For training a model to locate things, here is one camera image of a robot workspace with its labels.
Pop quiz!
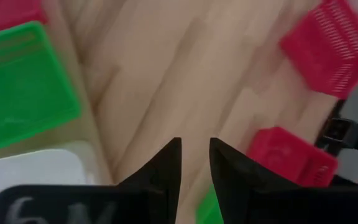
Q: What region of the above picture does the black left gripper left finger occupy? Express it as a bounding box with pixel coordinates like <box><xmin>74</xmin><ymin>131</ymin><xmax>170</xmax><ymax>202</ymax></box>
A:
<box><xmin>0</xmin><ymin>137</ymin><xmax>183</xmax><ymax>224</ymax></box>

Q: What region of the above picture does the green slotted plastic basket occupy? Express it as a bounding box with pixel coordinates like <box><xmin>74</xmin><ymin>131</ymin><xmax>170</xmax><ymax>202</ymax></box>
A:
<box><xmin>0</xmin><ymin>21</ymin><xmax>82</xmax><ymax>156</ymax></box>
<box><xmin>195</xmin><ymin>183</ymin><xmax>225</xmax><ymax>224</ymax></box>

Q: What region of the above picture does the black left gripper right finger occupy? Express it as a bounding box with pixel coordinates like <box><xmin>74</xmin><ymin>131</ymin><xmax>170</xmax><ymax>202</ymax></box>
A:
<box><xmin>209</xmin><ymin>137</ymin><xmax>358</xmax><ymax>224</ymax></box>

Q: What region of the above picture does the red slotted plastic basket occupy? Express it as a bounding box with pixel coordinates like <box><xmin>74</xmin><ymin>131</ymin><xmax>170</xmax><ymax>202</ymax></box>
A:
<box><xmin>0</xmin><ymin>0</ymin><xmax>48</xmax><ymax>37</ymax></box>
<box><xmin>278</xmin><ymin>0</ymin><xmax>358</xmax><ymax>100</ymax></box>
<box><xmin>246</xmin><ymin>126</ymin><xmax>339</xmax><ymax>188</ymax></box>

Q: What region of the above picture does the white plastic basket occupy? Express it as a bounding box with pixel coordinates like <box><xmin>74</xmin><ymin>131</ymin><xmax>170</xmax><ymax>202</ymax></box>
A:
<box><xmin>0</xmin><ymin>140</ymin><xmax>99</xmax><ymax>224</ymax></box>

